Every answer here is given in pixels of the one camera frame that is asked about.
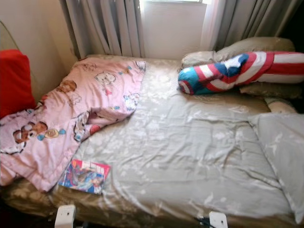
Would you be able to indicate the small beige pillow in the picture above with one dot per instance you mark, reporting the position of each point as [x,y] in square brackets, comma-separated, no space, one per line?
[197,58]

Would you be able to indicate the grey floral bed sheet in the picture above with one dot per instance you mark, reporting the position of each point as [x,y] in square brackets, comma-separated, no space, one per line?
[180,152]

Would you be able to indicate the flat beige pillow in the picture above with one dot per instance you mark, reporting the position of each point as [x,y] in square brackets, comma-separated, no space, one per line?
[270,90]

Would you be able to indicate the red fabric covered mattress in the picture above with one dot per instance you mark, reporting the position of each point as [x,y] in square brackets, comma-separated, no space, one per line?
[15,85]

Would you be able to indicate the pink cartoon print blanket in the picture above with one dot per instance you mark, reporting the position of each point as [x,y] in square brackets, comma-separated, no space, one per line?
[66,114]

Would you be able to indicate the large beige pillow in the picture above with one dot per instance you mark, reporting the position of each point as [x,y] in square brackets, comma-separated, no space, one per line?
[256,47]

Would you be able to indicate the grey curtain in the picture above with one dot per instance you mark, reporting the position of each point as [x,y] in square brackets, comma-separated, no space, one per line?
[104,28]
[251,21]

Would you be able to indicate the bright window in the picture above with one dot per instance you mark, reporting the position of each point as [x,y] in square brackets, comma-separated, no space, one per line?
[175,1]

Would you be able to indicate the grey floral pillow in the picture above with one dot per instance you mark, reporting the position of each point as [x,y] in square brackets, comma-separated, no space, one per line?
[282,152]

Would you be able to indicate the red white blue bolster pillow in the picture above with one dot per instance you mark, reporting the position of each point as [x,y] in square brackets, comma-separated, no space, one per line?
[232,73]

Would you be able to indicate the colourful comic book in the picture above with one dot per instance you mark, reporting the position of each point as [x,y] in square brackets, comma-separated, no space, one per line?
[84,176]

